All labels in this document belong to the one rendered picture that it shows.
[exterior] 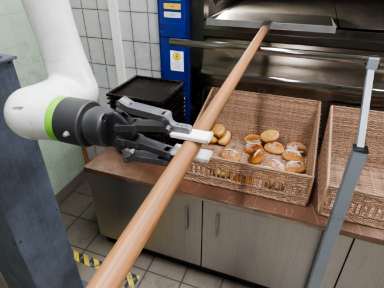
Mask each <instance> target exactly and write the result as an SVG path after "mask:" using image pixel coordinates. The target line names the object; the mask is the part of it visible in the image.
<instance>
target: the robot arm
mask: <svg viewBox="0 0 384 288"><path fill-rule="evenodd" d="M21 2H22V4H23V7H24V10H25V12H26V15H27V17H28V20H29V22H30V25H31V28H32V30H33V33H34V36H35V39H36V42H37V44H38V47H39V50H40V53H41V56H42V60H43V64H44V66H45V70H46V74H47V80H45V81H42V82H40V83H36V84H34V85H31V86H27V87H23V88H21V89H18V90H16V91H15V92H13V93H12V94H11V95H10V96H9V97H8V99H7V101H6V103H5V106H4V110H3V114H4V118H5V121H6V123H7V125H8V127H9V128H10V129H11V130H12V131H13V132H14V133H16V134H17V135H18V136H20V137H22V138H26V139H32V140H38V139H49V140H54V141H59V142H64V143H69V144H72V145H77V146H82V147H91V146H92V145H97V146H103V147H114V148H116V149H117V150H121V151H122V153H123V154H124V156H125V157H124V159H123V161H124V162H125V163H129V162H140V163H148V164H153V165H161V166H168V165H169V163H170V162H171V160H172V159H173V158H174V156H175V155H176V153H177V151H178V150H179V148H180V147H181V146H182V145H181V144H176V145H175V146H170V145H167V144H165V143H162V142H158V141H155V140H153V139H150V138H146V137H145V136H144V135H143V134H140V133H138V131H148V132H160V133H167V134H166V135H168V134H169V132H171V133H170V137H172V138H178V139H184V140H187V141H193V142H199V143H205V144H208V143H209V142H210V141H211V139H212V137H213V132H209V131H202V130H196V129H192V125H188V124H185V123H178V122H175V121H174V120H173V118H172V112H171V111H169V110H165V109H161V108H158V107H154V106H149V105H145V104H142V103H138V102H134V101H132V100H131V99H129V98H128V97H126V96H124V97H122V98H121V99H119V100H118V101H116V103H115V105H116V107H117V108H116V109H112V108H108V107H102V106H101V105H100V104H99V103H98V102H97V100H98V96H99V88H98V84H97V82H96V80H95V77H94V75H93V72H92V70H91V68H90V65H89V63H88V60H87V58H86V55H85V52H84V49H83V46H82V42H81V39H80V37H79V33H78V30H77V26H76V23H75V19H74V16H73V12H72V9H71V5H70V1H69V0H21ZM127 113H129V114H133V115H137V116H140V117H144V118H148V119H142V118H132V117H131V116H129V115H128V114H127ZM128 147H131V148H133V149H129V148H128ZM135 149H141V150H135ZM212 154H213V152H212V151H210V150H205V149H200V150H199V152H198V153H197V155H196V157H195V158H194V160H196V161H201V162H206V163H208V161H209V159H210V158H211V156H212Z"/></svg>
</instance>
